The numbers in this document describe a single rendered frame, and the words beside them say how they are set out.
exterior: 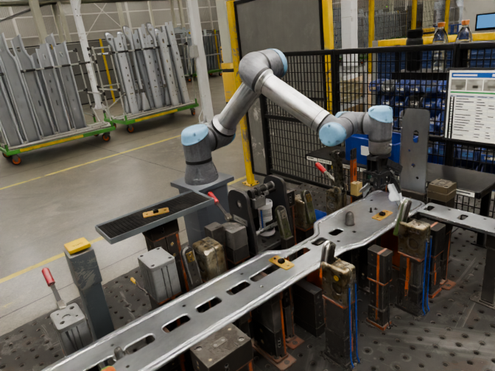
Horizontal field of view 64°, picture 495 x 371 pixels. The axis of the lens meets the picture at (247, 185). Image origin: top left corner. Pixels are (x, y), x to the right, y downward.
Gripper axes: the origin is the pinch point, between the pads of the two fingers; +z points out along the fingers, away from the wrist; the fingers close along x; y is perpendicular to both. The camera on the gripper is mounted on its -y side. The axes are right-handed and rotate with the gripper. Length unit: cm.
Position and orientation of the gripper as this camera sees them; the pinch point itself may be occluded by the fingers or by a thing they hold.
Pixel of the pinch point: (382, 202)
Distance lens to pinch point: 151.3
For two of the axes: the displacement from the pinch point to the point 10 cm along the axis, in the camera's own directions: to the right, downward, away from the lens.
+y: -7.8, 3.1, -5.5
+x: 6.2, 2.2, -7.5
